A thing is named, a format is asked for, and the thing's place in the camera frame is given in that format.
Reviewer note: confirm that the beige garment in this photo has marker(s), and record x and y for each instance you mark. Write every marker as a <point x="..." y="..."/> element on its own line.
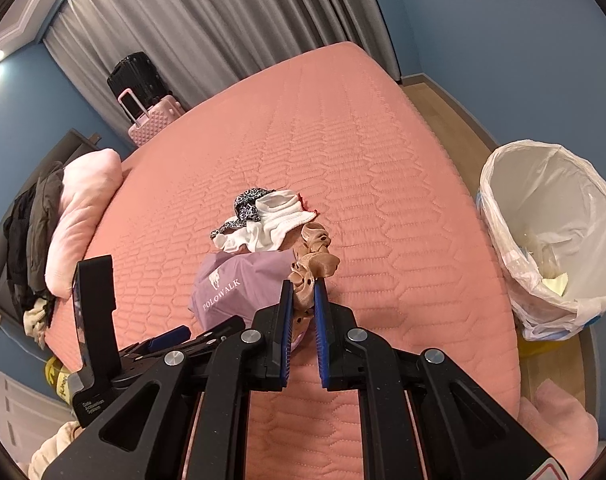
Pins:
<point x="38" y="320"/>

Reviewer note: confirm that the yellow printed bag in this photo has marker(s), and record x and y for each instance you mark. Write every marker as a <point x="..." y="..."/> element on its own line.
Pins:
<point x="58" y="380"/>

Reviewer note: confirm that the black hard-shell suitcase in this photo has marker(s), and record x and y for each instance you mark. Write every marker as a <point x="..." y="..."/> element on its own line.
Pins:
<point x="133" y="75"/>

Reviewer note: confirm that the pink quilted bed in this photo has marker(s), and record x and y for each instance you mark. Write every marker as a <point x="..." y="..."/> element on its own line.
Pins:
<point x="333" y="160"/>

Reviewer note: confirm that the pink hard-shell suitcase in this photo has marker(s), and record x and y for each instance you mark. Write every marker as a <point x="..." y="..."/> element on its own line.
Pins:
<point x="155" y="120"/>

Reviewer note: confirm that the pale pink fleece cloth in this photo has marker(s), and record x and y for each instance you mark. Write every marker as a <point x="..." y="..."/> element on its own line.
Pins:
<point x="53" y="455"/>

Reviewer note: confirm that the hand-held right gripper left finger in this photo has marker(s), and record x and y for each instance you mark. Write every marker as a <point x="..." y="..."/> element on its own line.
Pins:
<point x="284" y="335"/>

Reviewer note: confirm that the pale pink fluffy pillow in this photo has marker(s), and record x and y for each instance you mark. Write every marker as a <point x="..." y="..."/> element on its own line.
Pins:
<point x="83" y="210"/>

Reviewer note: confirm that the tan spotted scrunchie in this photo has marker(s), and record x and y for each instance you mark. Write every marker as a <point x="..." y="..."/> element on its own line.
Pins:
<point x="318" y="255"/>

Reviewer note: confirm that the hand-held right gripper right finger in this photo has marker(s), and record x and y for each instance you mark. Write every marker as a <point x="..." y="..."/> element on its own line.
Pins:
<point x="322" y="340"/>

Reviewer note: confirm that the white cloth garment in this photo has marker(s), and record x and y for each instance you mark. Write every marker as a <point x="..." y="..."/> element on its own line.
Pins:
<point x="240" y="240"/>
<point x="283" y="220"/>

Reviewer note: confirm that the trash bin with white liner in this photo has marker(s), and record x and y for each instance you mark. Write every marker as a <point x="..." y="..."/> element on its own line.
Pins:
<point x="533" y="200"/>

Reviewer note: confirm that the dark olive jacket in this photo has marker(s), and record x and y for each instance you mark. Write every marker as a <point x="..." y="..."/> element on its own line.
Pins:
<point x="45" y="220"/>

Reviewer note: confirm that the grey curtain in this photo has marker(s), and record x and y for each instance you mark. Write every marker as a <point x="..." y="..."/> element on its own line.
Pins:
<point x="208" y="20"/>

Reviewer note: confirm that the black garment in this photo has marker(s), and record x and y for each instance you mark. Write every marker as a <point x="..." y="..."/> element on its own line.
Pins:
<point x="18" y="245"/>

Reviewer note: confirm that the black white leopard cloth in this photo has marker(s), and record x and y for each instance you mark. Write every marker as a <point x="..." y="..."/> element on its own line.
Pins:
<point x="248" y="205"/>

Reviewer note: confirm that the pale yellow scrap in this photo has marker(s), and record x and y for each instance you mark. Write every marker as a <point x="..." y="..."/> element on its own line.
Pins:
<point x="553" y="282"/>

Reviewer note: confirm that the white panelled cabinet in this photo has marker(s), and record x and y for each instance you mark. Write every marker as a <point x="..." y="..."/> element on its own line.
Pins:
<point x="13" y="400"/>

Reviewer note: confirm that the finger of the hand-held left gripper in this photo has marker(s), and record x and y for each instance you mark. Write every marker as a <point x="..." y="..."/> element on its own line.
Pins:
<point x="169" y="336"/>
<point x="218" y="332"/>

